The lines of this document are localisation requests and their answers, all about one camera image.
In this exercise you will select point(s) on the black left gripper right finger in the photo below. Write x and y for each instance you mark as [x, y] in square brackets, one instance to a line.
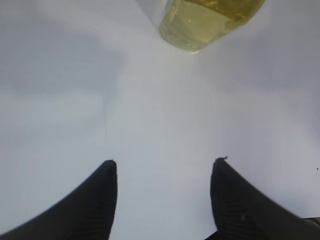
[242, 212]

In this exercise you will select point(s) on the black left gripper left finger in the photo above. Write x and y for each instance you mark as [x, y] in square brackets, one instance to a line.
[87, 213]

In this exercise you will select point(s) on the yellow tea bottle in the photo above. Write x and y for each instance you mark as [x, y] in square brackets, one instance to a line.
[192, 25]

